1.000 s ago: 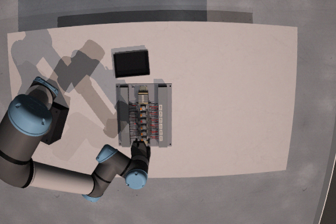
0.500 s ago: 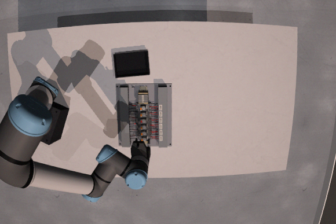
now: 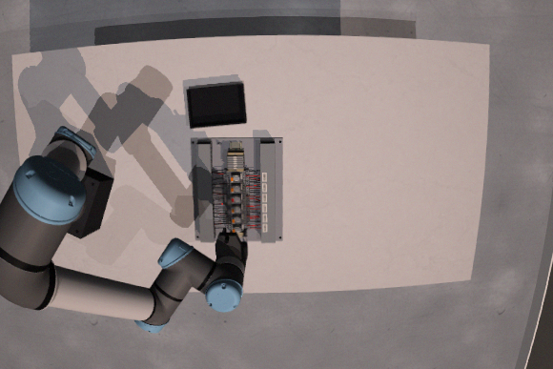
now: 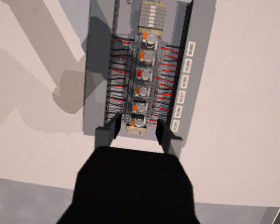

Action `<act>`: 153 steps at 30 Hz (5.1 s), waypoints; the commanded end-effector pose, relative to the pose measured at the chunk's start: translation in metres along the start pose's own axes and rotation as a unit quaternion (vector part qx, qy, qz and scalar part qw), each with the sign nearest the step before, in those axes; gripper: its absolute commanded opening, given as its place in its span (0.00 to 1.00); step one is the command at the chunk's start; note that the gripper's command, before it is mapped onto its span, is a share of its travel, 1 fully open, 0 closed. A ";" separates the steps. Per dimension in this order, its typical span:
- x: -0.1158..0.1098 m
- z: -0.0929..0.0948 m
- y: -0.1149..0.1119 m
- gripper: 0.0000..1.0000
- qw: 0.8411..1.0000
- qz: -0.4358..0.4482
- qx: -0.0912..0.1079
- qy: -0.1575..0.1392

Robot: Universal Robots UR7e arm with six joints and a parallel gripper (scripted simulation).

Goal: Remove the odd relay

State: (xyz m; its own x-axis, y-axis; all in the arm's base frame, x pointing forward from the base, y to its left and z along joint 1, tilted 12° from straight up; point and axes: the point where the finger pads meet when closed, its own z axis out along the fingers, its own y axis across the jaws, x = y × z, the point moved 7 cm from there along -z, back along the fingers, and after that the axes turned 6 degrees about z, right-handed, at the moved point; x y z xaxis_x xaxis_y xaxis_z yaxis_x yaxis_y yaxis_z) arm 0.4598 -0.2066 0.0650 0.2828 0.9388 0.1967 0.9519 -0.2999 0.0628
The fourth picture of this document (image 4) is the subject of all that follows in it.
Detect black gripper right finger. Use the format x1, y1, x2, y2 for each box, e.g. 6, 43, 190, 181
155, 119, 184, 159

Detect grey relay with orange button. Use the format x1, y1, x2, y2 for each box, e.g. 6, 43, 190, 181
131, 100, 147, 115
129, 114, 145, 130
140, 29, 159, 50
134, 85, 150, 98
138, 48, 156, 67

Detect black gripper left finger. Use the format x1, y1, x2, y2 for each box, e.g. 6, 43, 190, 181
94, 113, 122, 150

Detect grey relay panel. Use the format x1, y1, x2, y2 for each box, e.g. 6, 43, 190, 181
82, 0, 216, 148

